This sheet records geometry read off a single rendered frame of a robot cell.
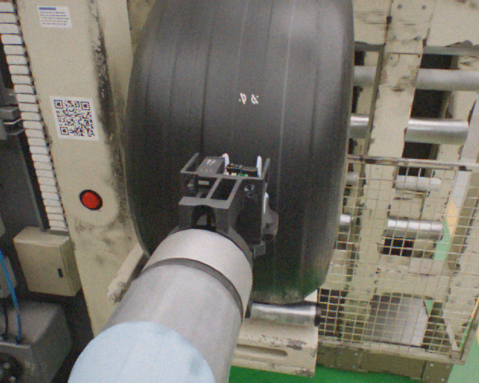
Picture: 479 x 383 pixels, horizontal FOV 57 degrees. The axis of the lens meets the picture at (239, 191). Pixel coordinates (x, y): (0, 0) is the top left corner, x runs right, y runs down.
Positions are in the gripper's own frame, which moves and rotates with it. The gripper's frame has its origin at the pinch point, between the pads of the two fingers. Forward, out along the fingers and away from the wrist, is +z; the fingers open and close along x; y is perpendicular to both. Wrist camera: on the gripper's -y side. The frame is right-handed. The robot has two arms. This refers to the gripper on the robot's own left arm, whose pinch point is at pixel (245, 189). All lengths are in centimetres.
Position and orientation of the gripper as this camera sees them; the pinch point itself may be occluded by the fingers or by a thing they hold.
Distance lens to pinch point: 51.5
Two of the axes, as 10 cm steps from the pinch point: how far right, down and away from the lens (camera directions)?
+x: -9.8, -0.9, 1.5
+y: 0.2, -9.1, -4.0
